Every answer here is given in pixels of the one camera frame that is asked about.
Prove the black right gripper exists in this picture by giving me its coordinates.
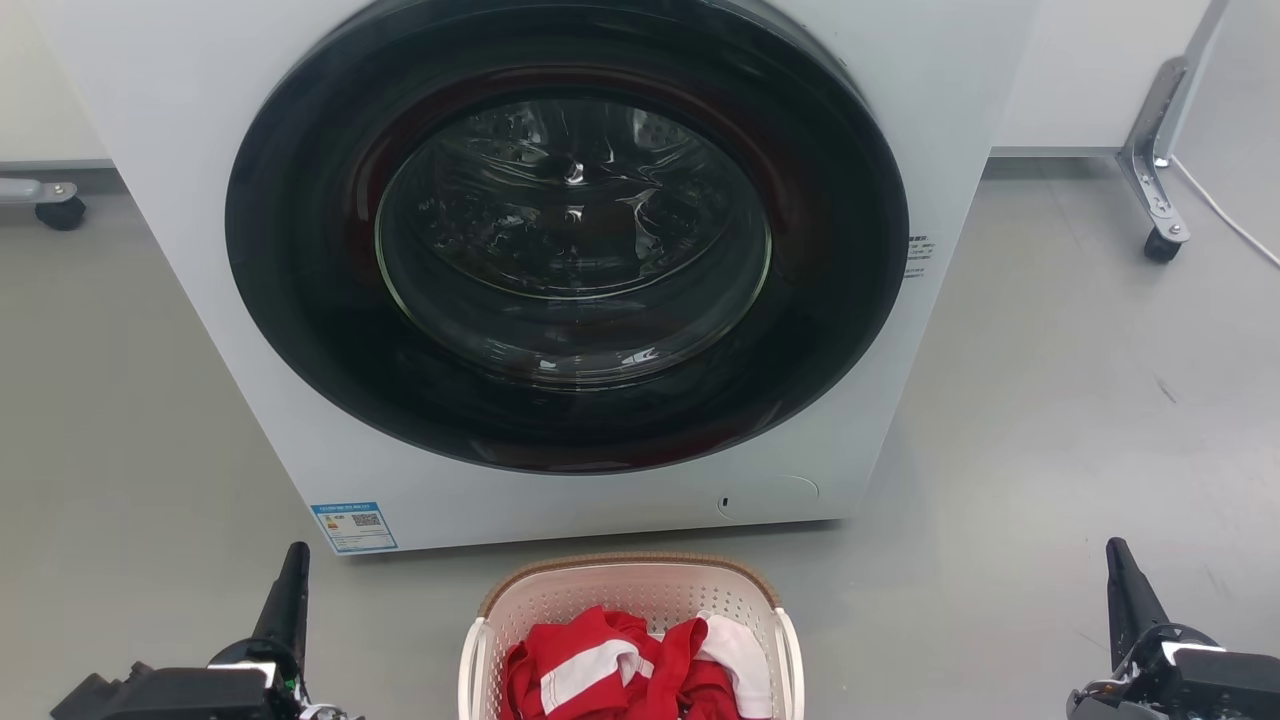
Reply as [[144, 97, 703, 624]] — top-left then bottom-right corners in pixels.
[[1065, 538, 1280, 720]]

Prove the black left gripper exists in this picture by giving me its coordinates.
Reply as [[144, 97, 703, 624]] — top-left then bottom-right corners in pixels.
[[50, 542, 353, 720]]

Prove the white perforated laundry basket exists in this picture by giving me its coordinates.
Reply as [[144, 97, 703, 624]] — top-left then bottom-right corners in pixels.
[[458, 552, 806, 720]]

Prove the blue energy label sticker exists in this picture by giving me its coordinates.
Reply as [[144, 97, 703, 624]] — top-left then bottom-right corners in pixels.
[[310, 501, 399, 555]]

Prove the red garment with white stripe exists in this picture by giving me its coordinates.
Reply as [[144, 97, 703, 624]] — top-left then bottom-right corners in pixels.
[[500, 605, 746, 720]]

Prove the white front-load washing machine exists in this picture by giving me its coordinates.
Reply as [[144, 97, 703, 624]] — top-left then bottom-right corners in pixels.
[[30, 0, 1041, 557]]

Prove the round black washer door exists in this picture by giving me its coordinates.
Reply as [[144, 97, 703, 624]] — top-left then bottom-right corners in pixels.
[[225, 0, 911, 477]]

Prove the large black caster wheel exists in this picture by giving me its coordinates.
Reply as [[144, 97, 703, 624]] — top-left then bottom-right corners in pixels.
[[35, 195, 88, 233]]

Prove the long grey metal stand leg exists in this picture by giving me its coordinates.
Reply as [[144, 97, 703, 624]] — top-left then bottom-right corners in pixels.
[[1116, 0, 1233, 242]]

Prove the short grey metal leg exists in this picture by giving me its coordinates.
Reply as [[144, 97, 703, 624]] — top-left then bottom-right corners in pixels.
[[0, 178, 79, 208]]

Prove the thin white cable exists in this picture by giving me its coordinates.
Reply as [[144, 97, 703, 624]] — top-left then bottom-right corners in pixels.
[[1168, 154, 1280, 270]]

